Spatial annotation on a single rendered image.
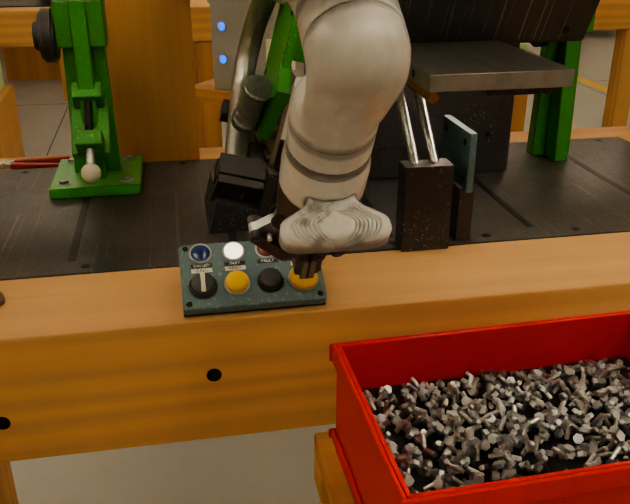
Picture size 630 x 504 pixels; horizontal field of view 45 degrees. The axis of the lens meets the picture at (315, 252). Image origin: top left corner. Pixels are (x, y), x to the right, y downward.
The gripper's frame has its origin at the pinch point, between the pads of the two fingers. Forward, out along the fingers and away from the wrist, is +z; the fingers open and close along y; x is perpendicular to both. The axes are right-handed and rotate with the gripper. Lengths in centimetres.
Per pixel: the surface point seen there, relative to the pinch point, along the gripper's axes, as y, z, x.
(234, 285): 7.4, 2.4, 0.7
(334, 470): -0.2, 5.0, 20.0
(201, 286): 10.7, 2.3, 0.6
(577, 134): -66, 43, -49
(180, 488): 18, 124, -10
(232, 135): 4.8, 12.3, -27.2
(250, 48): 1.2, 8.7, -39.4
